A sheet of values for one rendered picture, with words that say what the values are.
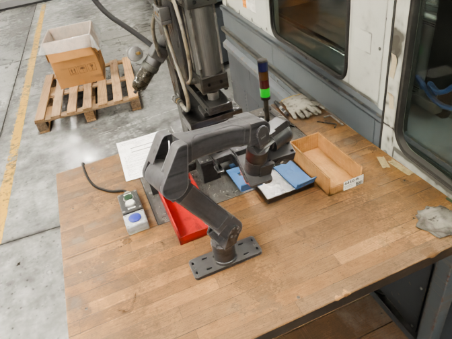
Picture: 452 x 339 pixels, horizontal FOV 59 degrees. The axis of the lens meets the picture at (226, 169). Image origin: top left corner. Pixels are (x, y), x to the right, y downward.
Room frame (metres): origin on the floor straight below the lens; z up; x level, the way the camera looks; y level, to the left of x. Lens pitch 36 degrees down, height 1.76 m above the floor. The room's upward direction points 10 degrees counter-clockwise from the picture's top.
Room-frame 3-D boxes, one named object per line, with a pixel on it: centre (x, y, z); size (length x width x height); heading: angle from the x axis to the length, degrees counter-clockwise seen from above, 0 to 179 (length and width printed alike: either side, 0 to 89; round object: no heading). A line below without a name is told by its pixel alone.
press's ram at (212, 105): (1.25, 0.03, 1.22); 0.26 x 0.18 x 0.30; 16
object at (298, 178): (1.05, -0.22, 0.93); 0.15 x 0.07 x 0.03; 20
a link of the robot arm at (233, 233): (0.77, 0.04, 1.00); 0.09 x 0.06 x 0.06; 32
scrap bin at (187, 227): (0.97, 0.15, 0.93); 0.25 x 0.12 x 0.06; 16
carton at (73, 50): (4.45, 1.40, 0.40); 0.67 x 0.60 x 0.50; 8
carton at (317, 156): (1.08, -0.33, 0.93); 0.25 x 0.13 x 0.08; 16
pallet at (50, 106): (4.16, 1.31, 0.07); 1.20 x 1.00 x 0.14; 10
